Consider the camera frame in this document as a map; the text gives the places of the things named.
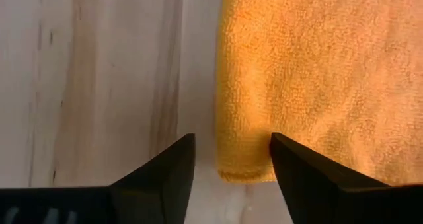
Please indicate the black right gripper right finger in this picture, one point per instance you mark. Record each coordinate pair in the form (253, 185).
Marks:
(304, 184)

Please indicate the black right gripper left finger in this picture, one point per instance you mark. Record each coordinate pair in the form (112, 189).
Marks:
(162, 191)

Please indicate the orange microfiber towel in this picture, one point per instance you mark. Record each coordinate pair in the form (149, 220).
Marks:
(314, 68)

